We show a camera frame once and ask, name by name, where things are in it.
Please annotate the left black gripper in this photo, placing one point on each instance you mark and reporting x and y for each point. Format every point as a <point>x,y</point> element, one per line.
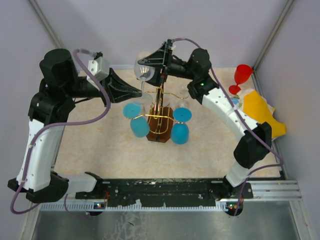
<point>120,90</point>

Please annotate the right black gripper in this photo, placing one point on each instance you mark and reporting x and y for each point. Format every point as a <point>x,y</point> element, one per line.
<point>160,58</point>

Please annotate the clear wine glass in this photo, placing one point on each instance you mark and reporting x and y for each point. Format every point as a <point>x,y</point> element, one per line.
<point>142,72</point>
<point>183,96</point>
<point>144,102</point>

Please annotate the red plastic wine glass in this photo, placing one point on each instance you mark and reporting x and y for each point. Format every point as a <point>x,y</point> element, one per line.
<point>241,76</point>

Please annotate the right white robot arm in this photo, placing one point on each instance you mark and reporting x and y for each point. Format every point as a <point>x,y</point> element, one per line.
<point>254,138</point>

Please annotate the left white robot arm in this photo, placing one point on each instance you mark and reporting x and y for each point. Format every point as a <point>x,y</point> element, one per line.
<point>48,115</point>

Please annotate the left blue wine glass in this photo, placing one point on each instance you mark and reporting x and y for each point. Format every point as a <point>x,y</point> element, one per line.
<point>135,111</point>

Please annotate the blue wine glass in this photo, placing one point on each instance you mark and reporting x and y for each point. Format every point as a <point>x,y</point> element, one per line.
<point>180,130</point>
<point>135,111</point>

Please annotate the right blue wine glass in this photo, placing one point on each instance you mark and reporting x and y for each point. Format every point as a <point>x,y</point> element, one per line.
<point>180,130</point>

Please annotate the patterned yellow cloth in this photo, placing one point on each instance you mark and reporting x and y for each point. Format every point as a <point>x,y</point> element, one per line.
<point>251,103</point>

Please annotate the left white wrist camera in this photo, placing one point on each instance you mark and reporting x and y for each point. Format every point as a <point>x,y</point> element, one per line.
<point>99,68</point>

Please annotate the gold wire glass rack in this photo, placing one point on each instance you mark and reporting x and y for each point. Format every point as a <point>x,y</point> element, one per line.
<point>160,117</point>

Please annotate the left aluminium corner post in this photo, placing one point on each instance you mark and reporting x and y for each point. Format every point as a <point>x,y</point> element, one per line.
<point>51,33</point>

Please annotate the aluminium corner post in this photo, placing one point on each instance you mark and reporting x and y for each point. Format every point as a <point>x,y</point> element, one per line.
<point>51,33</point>
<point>289,5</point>

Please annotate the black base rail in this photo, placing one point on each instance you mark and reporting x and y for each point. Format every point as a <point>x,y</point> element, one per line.
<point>175,195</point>

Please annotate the right aluminium corner post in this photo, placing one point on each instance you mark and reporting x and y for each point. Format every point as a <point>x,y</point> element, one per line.
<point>289,5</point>

